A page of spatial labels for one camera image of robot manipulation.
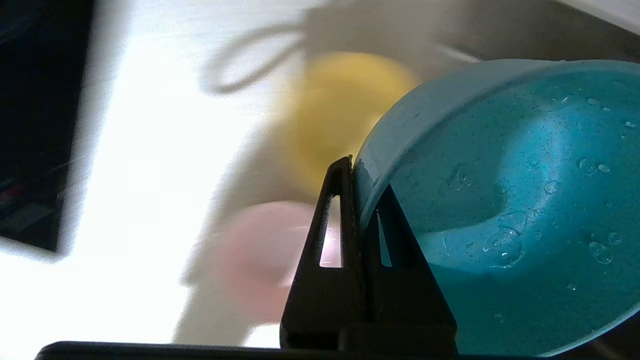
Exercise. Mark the pink plastic bowl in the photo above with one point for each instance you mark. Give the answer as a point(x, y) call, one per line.
point(265, 260)

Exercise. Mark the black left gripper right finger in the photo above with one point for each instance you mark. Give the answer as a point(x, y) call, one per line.
point(400, 300)

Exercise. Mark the black induction cooktop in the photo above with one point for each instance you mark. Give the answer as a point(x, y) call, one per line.
point(35, 125)

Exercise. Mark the yellow plastic bowl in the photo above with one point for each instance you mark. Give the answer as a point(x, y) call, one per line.
point(340, 110)

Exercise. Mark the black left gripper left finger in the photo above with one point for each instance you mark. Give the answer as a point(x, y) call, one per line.
point(320, 300)

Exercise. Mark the blue plastic bowl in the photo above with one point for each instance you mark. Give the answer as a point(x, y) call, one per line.
point(500, 200)

